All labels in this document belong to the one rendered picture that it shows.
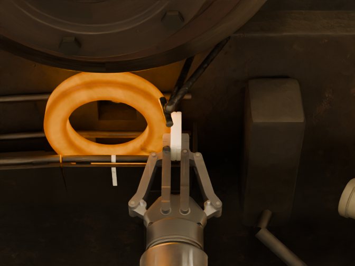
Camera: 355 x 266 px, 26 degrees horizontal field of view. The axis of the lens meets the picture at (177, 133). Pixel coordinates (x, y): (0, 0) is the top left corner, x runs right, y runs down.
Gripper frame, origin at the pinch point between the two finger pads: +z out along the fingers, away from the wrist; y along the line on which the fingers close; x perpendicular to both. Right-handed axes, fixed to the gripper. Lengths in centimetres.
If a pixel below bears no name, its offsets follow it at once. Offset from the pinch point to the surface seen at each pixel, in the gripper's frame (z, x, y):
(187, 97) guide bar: 6.6, 1.1, 1.7
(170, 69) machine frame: 8.3, 5.3, -0.8
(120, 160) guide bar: -2.1, -3.1, -8.2
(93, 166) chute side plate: -2.8, -3.8, -12.1
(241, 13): 0.2, 23.3, 8.0
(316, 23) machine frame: 11.4, 11.9, 20.0
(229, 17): 0.1, 22.8, 6.6
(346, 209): -8.2, -6.6, 24.9
